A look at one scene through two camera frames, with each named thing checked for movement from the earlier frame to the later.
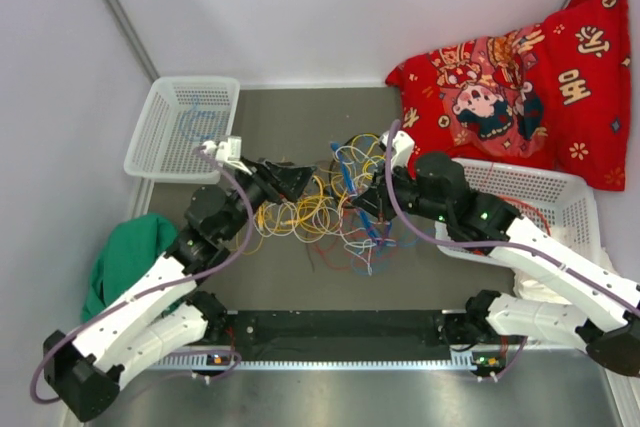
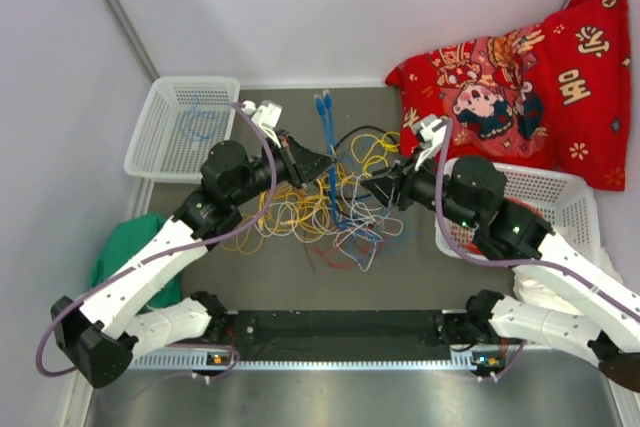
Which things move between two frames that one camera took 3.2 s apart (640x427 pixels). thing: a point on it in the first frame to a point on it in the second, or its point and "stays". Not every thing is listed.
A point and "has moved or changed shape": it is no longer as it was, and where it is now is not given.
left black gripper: x=282 y=181 to x=301 y=164
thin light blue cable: x=198 y=124 stays
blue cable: x=353 y=186 has moved or changed shape
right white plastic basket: x=564 y=205 stays
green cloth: x=128 y=247 stays
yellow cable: x=315 y=210 stays
